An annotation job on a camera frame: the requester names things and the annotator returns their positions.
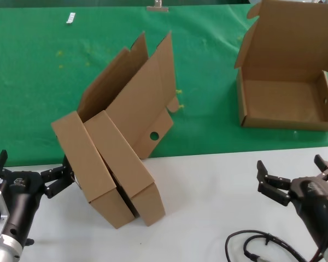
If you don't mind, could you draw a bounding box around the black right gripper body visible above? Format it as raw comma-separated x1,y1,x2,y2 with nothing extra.
288,176,328,248

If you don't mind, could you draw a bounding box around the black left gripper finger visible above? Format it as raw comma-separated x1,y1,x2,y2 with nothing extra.
0,149,11,178
39,154,77,199

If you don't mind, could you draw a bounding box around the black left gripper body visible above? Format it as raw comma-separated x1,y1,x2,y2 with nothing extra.
1,170,48,242

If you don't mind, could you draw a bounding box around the brown cardboard box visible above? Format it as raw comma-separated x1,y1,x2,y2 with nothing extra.
51,31,150,229
233,0,328,132
84,30,180,227

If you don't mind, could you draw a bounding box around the green table cloth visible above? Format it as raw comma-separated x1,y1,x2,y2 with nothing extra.
0,2,328,168

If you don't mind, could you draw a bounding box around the metal table clamp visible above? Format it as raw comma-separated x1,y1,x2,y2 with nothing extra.
146,0,169,13

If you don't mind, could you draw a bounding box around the black cable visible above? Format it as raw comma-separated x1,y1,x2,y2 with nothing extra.
224,230,318,262

